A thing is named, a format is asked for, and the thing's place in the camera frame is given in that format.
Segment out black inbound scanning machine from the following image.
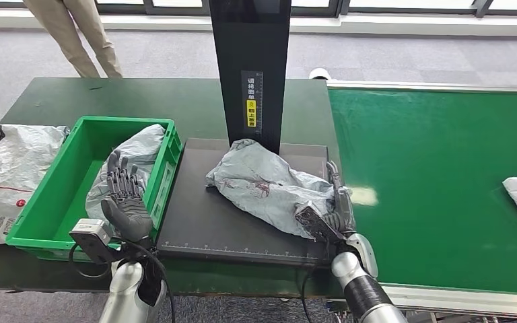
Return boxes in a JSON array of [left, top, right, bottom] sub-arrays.
[[156, 0, 337, 268]]

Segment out person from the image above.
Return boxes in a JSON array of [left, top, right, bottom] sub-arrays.
[[22, 0, 123, 79]]

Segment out silver conveyor frame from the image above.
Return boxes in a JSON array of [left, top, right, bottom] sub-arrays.
[[325, 80, 517, 320]]

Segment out dark green table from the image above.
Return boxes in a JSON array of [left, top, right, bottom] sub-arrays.
[[0, 77, 349, 299]]

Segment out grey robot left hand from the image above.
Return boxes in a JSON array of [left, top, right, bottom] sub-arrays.
[[101, 149, 155, 244]]

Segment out large white printed sack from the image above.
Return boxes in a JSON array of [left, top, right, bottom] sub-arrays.
[[0, 121, 70, 245]]

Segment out green conveyor belt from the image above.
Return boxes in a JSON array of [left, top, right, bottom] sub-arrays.
[[328, 88, 517, 297]]

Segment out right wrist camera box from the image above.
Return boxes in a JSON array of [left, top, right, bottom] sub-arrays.
[[294, 201, 344, 244]]

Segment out black right camera cable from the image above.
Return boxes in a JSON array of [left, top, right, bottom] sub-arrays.
[[300, 265, 317, 323]]

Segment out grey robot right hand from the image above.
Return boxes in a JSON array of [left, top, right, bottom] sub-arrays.
[[322, 160, 357, 235]]

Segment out white conveyor roller end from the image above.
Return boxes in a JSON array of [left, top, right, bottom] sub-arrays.
[[308, 67, 332, 81]]

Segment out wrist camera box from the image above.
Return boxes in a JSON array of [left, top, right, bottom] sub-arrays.
[[69, 218, 114, 264], [294, 201, 344, 244]]

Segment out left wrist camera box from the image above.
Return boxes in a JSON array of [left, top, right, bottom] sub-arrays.
[[69, 218, 114, 264]]

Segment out green plastic crate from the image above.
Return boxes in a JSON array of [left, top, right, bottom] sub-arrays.
[[5, 116, 184, 262]]

